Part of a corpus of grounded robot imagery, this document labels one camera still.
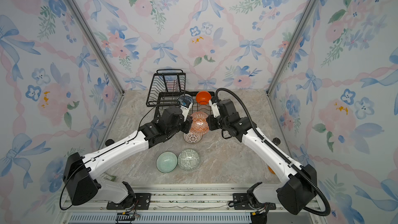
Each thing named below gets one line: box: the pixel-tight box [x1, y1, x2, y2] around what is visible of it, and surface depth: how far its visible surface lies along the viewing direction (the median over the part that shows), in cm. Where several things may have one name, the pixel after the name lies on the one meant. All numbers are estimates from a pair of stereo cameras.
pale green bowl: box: [155, 151, 179, 174], surface depth 85 cm
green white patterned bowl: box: [177, 148, 200, 172], surface depth 87 cm
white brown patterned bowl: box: [182, 131, 203, 145], surface depth 95 cm
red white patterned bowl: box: [189, 111, 210, 136], surface depth 81 cm
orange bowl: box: [195, 90, 212, 105], surface depth 109 cm
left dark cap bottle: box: [105, 138, 115, 147], surface depth 85 cm
